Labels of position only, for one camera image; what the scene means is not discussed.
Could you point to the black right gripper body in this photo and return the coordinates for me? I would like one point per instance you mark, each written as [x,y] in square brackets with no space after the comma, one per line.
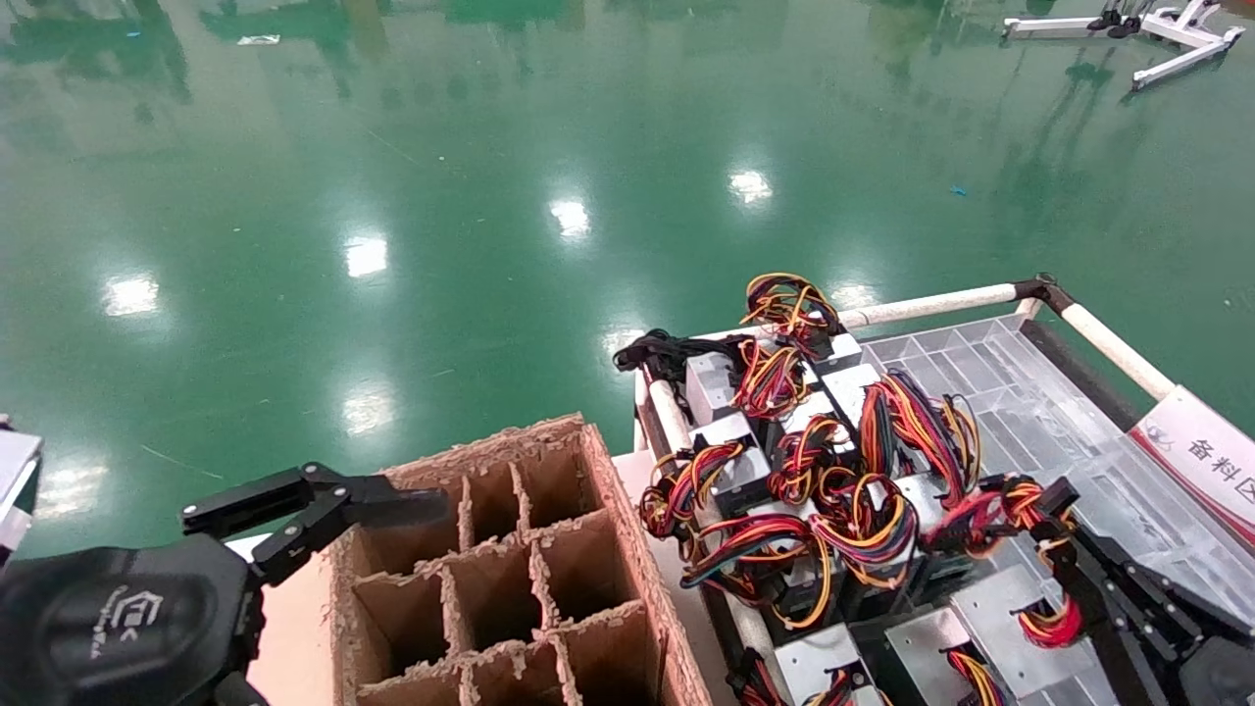
[1221,677]

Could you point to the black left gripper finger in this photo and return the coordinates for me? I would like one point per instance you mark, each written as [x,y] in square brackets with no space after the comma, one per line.
[382,502]
[235,694]

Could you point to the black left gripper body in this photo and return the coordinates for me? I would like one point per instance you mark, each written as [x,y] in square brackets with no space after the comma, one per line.
[118,628]

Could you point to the white stand legs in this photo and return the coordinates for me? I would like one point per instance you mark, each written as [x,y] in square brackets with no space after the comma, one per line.
[1049,24]

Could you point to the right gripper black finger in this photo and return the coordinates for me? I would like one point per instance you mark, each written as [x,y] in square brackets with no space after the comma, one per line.
[1177,603]
[1128,647]

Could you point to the clear plastic grid tray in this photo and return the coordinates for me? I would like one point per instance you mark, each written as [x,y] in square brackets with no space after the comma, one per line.
[980,363]

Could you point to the brown cardboard divider box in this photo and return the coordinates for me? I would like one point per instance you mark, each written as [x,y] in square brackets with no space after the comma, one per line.
[608,510]

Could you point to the white red label sign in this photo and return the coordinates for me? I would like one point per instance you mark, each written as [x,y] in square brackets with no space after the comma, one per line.
[1196,461]

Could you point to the white grey boxy part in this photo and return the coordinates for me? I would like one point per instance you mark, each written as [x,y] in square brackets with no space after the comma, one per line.
[15,480]

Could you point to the white paper scrap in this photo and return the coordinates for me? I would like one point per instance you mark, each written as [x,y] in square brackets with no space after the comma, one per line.
[257,39]

